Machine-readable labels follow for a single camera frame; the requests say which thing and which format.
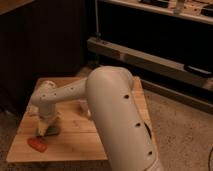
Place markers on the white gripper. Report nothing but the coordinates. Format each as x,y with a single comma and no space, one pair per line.
45,123

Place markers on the red oblong object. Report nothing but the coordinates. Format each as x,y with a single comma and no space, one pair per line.
37,144

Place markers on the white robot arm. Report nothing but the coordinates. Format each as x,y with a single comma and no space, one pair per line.
108,92

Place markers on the metal shelf frame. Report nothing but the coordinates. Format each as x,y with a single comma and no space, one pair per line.
159,37

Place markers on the black device on shelf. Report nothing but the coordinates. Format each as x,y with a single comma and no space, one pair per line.
198,72

